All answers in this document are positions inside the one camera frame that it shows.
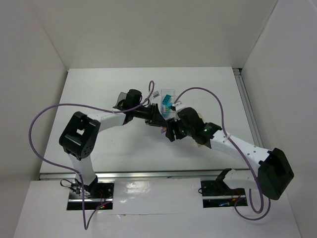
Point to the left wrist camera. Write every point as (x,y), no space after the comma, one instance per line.
(155,94)

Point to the clear plastic container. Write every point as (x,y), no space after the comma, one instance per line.
(171,92)

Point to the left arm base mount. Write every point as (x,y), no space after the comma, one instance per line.
(101,195)

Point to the aluminium side rail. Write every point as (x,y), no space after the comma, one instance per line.
(250,116)

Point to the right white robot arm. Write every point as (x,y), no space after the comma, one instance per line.
(269,171)

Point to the teal rectangular lego brick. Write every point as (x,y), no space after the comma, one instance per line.
(166,99)

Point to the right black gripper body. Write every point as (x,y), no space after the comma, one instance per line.
(172,131)

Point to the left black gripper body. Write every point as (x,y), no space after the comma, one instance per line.
(153,114)

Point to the smoky grey plastic container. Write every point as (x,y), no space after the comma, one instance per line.
(120,100)

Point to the amber plastic container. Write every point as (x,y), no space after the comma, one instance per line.
(199,145)

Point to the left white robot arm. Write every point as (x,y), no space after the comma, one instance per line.
(79,137)

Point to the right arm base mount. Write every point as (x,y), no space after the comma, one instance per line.
(216,194)

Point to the aluminium front rail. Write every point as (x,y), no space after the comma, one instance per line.
(139,175)

